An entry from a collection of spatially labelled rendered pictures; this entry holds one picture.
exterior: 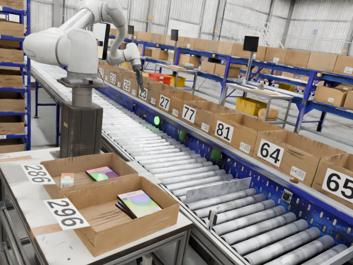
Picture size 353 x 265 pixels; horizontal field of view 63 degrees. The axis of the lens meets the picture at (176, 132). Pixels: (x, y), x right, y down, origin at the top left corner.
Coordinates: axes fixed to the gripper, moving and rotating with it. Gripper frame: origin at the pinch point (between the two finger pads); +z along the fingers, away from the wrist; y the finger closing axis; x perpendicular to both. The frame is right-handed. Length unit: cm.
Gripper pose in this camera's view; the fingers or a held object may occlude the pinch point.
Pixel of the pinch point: (142, 88)
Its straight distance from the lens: 254.3
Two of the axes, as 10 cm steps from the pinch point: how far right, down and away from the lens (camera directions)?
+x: 8.9, -1.9, 4.2
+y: 3.9, -1.8, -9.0
